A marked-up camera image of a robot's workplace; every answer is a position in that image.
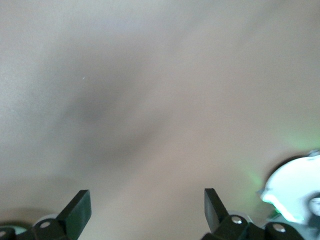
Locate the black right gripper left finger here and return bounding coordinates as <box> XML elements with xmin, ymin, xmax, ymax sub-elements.
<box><xmin>31</xmin><ymin>189</ymin><xmax>93</xmax><ymax>240</ymax></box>

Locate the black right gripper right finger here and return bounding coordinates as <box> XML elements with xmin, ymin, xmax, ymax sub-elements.
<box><xmin>200</xmin><ymin>187</ymin><xmax>253</xmax><ymax>240</ymax></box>

